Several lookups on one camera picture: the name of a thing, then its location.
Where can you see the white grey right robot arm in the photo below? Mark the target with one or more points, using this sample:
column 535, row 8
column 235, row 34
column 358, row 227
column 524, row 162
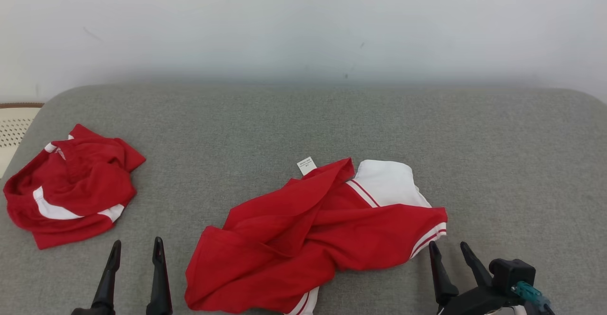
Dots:
column 520, row 311

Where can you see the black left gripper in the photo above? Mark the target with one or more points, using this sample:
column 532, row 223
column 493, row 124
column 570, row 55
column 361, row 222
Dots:
column 95, row 311

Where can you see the cream perforated laundry basket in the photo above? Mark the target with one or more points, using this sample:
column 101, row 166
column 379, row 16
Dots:
column 12, row 125

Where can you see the red shorts white side stripe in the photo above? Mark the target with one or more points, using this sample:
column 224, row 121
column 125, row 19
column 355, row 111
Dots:
column 80, row 182

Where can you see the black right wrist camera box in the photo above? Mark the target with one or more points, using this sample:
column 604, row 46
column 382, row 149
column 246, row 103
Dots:
column 510, row 274

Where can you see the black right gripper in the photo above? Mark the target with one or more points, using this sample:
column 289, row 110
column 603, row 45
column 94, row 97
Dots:
column 474, row 301

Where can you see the red basketball jersey white trim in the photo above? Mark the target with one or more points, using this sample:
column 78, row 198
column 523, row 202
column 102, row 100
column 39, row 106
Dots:
column 294, row 239

